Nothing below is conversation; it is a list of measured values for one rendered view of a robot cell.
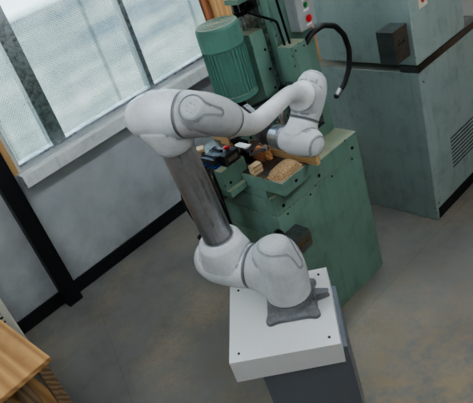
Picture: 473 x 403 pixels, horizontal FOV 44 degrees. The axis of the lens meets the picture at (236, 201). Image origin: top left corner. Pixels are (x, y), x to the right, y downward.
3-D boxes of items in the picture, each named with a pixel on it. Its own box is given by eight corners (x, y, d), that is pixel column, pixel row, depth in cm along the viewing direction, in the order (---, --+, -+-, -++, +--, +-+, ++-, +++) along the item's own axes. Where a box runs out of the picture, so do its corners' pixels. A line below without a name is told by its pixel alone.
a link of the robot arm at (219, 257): (251, 300, 198) (198, 290, 209) (270, 264, 208) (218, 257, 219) (165, 110, 151) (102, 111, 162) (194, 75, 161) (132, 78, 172)
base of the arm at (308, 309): (333, 315, 192) (330, 303, 189) (266, 327, 195) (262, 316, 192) (326, 277, 207) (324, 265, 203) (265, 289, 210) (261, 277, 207)
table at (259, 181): (174, 179, 268) (170, 168, 265) (222, 145, 283) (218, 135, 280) (270, 210, 225) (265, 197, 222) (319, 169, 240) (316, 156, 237)
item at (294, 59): (285, 81, 244) (275, 47, 236) (298, 72, 248) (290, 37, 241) (300, 83, 238) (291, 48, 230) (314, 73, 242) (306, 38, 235)
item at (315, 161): (221, 143, 271) (218, 136, 269) (224, 141, 272) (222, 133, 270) (318, 165, 230) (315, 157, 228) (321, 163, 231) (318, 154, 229)
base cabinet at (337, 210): (248, 305, 311) (207, 195, 274) (317, 241, 339) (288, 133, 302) (314, 337, 279) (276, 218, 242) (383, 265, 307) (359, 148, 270)
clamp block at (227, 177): (204, 184, 250) (198, 166, 246) (226, 167, 257) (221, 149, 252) (227, 191, 240) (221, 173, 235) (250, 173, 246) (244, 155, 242)
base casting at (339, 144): (208, 194, 274) (202, 178, 270) (288, 134, 302) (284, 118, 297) (278, 217, 243) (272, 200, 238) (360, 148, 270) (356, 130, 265)
